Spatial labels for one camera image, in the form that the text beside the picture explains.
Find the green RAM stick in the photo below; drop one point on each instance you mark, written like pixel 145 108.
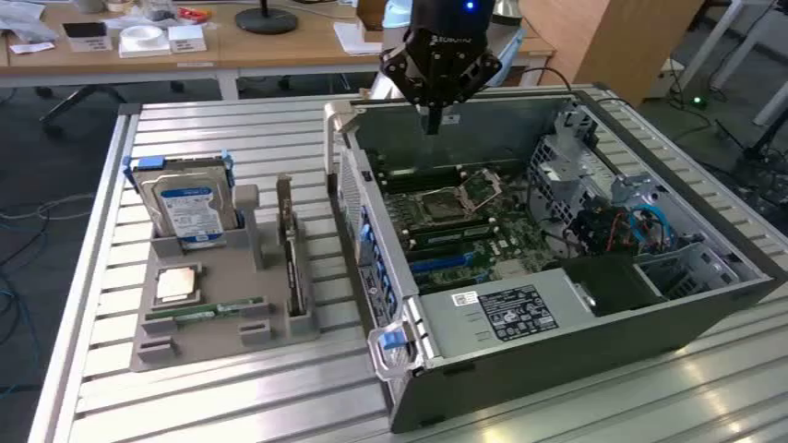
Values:
pixel 203 311

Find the white flat cardboard box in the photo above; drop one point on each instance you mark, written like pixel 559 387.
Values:
pixel 145 51

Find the black graphics card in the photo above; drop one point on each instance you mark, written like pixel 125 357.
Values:
pixel 293 258

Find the white tape roll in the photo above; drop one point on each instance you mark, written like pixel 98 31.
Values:
pixel 141 34

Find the blue case release latch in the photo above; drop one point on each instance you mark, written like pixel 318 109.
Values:
pixel 390 341

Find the silver drive cage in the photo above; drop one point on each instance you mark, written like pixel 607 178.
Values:
pixel 567 184

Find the metal socket cover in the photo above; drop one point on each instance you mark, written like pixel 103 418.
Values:
pixel 481 187

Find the hard disk blue carrier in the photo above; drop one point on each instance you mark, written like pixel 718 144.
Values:
pixel 185 207

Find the clear plastic bag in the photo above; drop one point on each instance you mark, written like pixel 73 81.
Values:
pixel 25 20

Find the black office chair base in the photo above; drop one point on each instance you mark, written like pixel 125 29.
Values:
pixel 69 105

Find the white square box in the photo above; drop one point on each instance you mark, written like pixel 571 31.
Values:
pixel 186 39

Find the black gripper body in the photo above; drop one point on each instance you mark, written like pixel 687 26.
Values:
pixel 446 41

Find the white paper stack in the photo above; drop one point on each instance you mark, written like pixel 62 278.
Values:
pixel 358 41

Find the white red paper label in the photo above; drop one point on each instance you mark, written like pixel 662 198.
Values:
pixel 31 47

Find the green motherboard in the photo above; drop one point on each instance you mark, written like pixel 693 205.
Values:
pixel 523 249

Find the brown cardboard box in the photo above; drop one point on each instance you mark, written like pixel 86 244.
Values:
pixel 370 14

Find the installed RAM stick white label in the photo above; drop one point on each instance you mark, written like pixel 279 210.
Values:
pixel 453 234

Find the red small parts bag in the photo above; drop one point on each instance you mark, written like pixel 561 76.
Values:
pixel 193 15

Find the grey parts rack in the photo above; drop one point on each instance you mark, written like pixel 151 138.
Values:
pixel 210 339

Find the white table frame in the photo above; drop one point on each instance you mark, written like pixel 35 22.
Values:
pixel 770 111

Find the dark grey PC case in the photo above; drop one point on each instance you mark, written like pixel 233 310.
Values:
pixel 554 369

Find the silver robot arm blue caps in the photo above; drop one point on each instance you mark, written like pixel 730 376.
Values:
pixel 387 87

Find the wooden office desk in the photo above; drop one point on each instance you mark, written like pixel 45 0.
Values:
pixel 93 67
pixel 295 51

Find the silver disk bay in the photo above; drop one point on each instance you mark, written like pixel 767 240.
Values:
pixel 690 272

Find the blue expansion slot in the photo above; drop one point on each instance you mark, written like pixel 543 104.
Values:
pixel 443 263

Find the black lamp base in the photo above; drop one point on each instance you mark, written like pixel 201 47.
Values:
pixel 266 20

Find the silver CPU chip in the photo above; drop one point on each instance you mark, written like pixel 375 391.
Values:
pixel 175 283

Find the CPU socket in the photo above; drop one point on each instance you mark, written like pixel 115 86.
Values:
pixel 441 207

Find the white box black top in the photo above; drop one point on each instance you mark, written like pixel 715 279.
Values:
pixel 86 37

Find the grey power supply unit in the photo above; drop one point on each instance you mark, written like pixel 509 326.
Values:
pixel 455 323

